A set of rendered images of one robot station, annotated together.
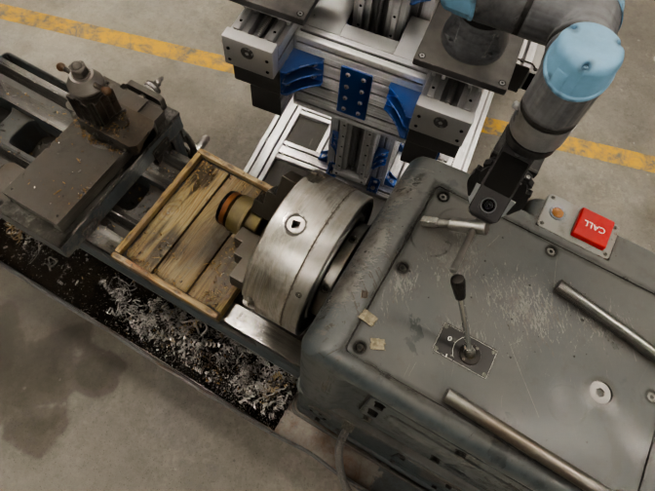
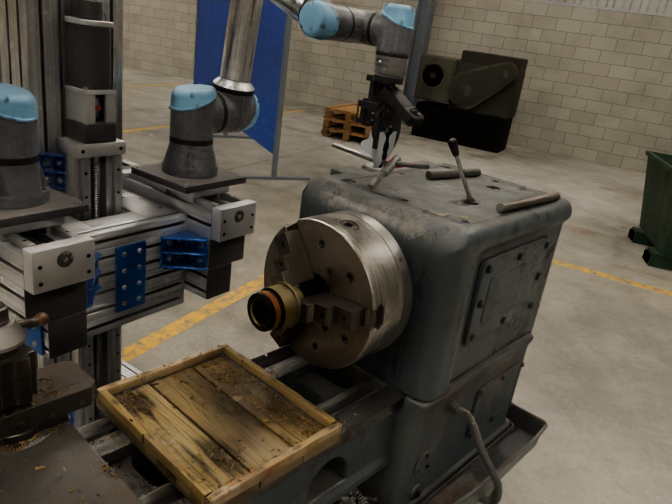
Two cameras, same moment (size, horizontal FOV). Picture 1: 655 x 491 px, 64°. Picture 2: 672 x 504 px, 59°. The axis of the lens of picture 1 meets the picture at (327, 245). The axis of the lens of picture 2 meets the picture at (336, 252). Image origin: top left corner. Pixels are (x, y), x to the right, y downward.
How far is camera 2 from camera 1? 1.22 m
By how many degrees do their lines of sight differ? 64
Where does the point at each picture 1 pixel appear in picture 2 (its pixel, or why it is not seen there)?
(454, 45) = (196, 168)
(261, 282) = (381, 274)
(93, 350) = not seen: outside the picture
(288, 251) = (370, 237)
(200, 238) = (225, 423)
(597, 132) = (156, 321)
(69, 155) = (19, 477)
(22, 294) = not seen: outside the picture
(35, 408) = not seen: outside the picture
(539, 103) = (401, 41)
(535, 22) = (358, 22)
